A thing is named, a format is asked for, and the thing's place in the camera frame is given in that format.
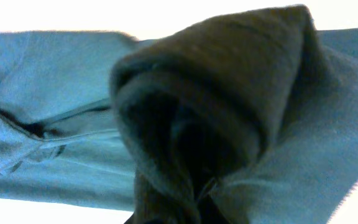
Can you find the plain black t-shirt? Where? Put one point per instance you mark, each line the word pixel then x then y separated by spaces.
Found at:
pixel 242 118

